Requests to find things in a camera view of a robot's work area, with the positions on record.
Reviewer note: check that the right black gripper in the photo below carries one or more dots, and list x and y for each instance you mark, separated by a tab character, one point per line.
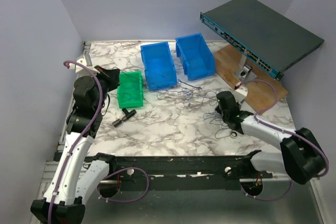
217	109

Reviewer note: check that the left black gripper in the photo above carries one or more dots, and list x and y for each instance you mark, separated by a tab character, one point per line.
111	76

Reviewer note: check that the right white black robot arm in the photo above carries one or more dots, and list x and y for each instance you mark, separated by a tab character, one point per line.
300	155

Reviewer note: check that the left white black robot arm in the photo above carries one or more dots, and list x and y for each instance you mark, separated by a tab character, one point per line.
64	200

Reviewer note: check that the large silver combination wrench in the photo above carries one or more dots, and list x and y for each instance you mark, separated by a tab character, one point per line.
233	134

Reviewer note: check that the wooden board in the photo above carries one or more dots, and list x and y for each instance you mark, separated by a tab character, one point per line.
264	92

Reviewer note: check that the green plastic bin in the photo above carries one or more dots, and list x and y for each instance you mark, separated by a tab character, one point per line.
130	90

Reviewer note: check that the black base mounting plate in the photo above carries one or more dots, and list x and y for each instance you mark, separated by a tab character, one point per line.
171	173

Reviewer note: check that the small silver open wrench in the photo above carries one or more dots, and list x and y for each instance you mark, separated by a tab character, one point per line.
189	85

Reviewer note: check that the right blue plastic bin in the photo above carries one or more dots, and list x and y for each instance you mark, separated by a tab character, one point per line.
195	56

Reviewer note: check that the blue plastic bin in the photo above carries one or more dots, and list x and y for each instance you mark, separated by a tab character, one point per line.
159	68
195	56

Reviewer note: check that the left blue plastic bin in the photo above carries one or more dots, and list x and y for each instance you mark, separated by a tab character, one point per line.
159	68

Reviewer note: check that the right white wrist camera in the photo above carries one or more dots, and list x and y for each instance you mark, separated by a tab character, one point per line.
240	92

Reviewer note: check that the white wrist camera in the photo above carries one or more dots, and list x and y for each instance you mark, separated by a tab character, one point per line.
240	92
85	61

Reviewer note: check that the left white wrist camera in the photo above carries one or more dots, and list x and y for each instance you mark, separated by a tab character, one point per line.
85	61

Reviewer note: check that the metal switch stand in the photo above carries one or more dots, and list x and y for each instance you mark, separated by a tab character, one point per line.
244	72

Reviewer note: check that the dark network switch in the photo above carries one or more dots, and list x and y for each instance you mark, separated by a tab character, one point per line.
269	39

